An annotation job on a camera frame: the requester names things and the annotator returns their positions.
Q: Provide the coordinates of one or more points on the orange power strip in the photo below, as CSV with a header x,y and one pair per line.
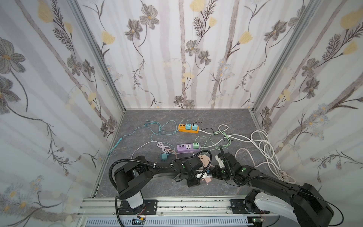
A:
x,y
181,128

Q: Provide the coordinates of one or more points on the teal USB charger plug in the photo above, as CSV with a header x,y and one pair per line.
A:
x,y
188,126

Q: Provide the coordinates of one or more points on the green charger plug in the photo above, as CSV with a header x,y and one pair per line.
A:
x,y
196,145

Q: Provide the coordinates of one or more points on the white slotted cable duct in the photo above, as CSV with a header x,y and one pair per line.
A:
x,y
187,222

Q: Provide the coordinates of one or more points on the aluminium mounting rail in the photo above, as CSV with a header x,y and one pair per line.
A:
x,y
210,206

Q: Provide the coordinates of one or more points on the purple power strip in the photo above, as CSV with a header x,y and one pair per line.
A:
x,y
186,148

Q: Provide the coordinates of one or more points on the pink charger plug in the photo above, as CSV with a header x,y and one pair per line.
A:
x,y
207,179

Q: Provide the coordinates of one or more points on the pink round power strip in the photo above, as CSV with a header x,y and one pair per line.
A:
x,y
205,161

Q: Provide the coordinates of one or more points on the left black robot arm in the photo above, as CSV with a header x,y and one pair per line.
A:
x,y
129,176

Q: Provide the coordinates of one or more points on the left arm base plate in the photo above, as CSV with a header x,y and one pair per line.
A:
x,y
149,207

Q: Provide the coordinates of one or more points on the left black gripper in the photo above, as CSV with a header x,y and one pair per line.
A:
x,y
191,176

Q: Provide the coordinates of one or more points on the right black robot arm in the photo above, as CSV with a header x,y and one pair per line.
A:
x,y
300,203

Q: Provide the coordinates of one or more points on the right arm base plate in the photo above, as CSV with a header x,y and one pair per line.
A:
x,y
240,206

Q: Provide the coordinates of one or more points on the teal charger beside pink plug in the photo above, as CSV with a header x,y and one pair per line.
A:
x,y
164,157

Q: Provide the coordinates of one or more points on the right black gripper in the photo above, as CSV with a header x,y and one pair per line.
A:
x,y
217,171

